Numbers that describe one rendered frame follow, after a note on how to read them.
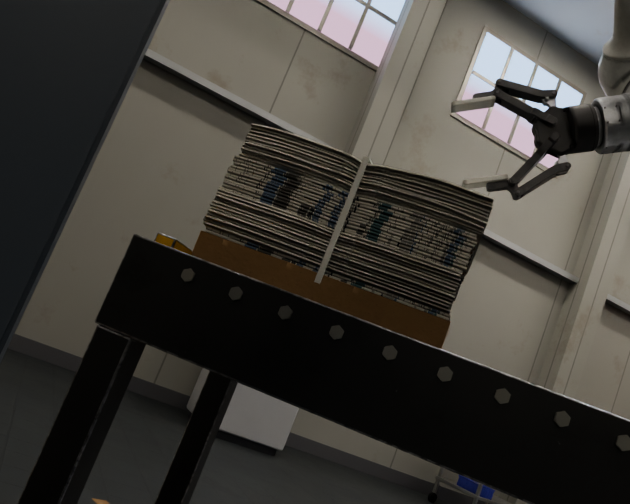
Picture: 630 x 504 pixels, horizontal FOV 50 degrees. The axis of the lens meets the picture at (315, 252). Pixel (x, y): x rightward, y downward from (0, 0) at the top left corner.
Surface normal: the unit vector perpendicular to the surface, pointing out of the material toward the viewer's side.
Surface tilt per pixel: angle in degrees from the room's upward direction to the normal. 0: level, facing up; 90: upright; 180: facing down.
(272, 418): 90
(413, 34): 90
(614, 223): 90
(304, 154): 90
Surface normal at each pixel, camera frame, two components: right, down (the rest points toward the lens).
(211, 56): 0.37, -0.01
